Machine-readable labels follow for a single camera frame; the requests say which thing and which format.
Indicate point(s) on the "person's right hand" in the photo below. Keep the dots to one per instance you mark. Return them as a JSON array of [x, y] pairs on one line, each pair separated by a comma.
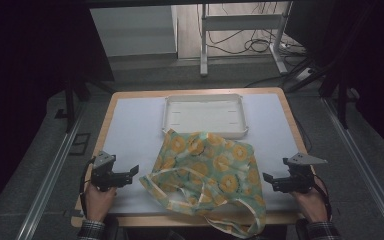
[[313, 206]]

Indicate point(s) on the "black metal stand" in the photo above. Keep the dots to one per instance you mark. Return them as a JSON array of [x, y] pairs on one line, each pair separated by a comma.
[[341, 96], [70, 100]]

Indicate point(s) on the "person's left hand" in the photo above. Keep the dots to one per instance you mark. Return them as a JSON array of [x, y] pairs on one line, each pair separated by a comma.
[[96, 205]]

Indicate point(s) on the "aluminium floor rail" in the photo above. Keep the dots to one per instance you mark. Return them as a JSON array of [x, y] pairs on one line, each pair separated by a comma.
[[363, 160], [46, 186]]

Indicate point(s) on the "green bag with orange print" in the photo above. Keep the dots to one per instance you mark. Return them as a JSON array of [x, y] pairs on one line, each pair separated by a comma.
[[210, 160]]

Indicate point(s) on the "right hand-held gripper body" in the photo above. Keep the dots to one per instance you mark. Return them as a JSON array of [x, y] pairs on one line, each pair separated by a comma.
[[300, 178]]

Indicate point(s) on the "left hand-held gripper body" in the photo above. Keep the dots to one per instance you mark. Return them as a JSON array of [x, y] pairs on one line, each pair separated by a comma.
[[104, 173]]

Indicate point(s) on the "black floor bracket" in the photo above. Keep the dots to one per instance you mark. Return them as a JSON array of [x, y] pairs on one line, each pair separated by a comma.
[[80, 144]]

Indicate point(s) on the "grey partition board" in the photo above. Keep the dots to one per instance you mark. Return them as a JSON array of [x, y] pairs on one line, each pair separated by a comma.
[[133, 30]]

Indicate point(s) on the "white plastic tray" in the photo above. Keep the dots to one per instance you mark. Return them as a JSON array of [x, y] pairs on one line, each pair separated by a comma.
[[205, 115]]

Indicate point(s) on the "white metal desk frame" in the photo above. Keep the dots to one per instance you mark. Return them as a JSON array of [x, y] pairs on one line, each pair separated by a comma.
[[240, 22]]

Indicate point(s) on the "white power strip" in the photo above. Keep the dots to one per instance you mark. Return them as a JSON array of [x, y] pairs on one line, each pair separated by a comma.
[[302, 75]]

